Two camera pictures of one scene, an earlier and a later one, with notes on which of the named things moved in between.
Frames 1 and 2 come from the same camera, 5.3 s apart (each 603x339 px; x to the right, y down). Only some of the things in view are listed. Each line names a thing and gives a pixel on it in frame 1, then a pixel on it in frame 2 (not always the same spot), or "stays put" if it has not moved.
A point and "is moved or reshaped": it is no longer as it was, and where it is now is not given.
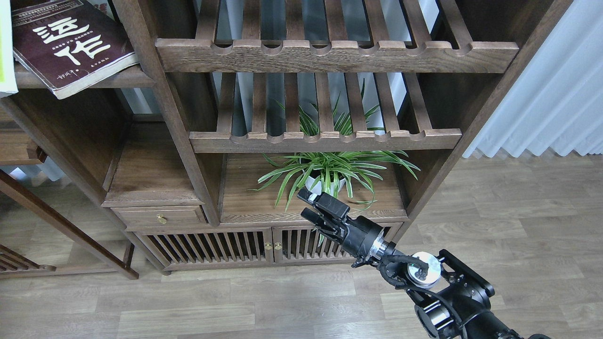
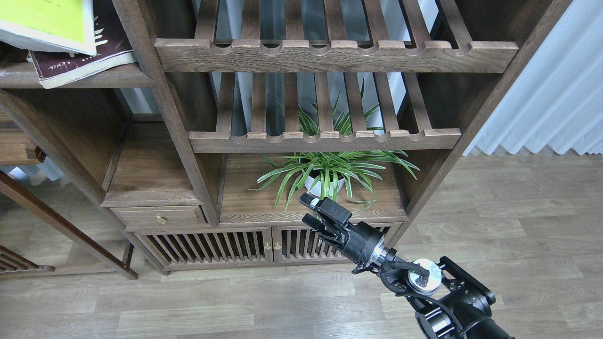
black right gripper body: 361,238 stays put
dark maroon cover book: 68,44 is moved or reshaped
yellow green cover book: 8,85 → 65,26
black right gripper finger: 327,204 stays put
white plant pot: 315,186 stays put
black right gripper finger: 321,222 stays put
